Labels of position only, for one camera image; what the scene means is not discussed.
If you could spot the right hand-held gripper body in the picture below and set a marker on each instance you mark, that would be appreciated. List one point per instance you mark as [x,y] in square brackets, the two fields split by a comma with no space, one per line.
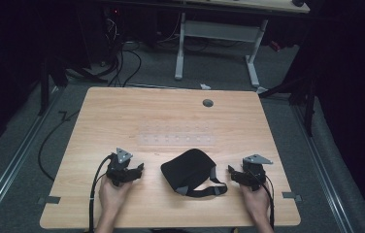
[254,170]

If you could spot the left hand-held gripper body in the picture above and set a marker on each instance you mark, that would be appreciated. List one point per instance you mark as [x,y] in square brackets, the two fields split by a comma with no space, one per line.
[119,166]

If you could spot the person's left hand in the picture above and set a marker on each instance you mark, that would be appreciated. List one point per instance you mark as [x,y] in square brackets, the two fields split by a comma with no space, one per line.
[112,194]

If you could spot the person's right hand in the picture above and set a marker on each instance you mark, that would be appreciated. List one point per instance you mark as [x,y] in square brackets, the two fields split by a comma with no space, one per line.
[255,202]

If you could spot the grey tape strip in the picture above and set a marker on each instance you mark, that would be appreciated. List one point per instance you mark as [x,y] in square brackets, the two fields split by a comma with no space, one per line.
[49,200]
[292,195]

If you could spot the clear plastic sheet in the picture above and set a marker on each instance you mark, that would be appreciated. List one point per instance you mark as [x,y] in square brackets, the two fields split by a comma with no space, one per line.
[177,138]

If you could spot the white paper scrap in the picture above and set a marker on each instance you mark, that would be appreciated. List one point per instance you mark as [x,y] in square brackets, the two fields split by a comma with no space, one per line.
[205,86]

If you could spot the black metal stand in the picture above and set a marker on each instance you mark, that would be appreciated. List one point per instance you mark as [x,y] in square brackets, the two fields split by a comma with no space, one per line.
[305,97]
[44,87]

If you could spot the white-legged desk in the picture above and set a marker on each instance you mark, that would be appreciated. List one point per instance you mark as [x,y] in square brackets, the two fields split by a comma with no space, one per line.
[222,30]

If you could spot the metal floor rail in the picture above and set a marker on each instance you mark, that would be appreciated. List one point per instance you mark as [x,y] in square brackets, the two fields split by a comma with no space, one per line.
[12,165]
[323,165]

